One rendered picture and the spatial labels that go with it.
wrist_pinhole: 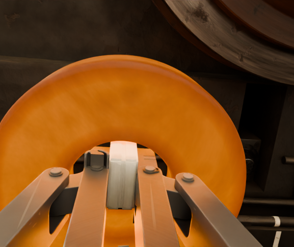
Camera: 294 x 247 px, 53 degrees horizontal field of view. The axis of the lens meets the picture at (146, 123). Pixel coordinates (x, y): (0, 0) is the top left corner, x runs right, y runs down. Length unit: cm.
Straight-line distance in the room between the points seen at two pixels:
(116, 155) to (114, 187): 2
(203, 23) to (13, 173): 22
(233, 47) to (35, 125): 22
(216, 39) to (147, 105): 17
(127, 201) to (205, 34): 20
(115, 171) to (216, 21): 21
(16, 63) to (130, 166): 30
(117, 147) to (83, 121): 2
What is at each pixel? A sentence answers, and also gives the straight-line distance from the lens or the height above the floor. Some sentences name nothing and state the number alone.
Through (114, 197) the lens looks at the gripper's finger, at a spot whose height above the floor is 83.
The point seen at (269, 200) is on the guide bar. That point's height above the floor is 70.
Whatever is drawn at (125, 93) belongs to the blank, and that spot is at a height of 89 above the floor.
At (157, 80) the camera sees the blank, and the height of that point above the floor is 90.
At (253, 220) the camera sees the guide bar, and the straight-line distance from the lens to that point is 41.
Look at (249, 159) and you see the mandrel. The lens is 49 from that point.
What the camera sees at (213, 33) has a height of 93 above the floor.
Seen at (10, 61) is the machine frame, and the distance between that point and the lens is 43.
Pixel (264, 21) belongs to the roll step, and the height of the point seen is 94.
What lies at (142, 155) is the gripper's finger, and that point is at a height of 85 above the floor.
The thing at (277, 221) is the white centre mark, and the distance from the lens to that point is 42.
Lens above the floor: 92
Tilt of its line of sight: 16 degrees down
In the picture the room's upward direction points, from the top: 5 degrees clockwise
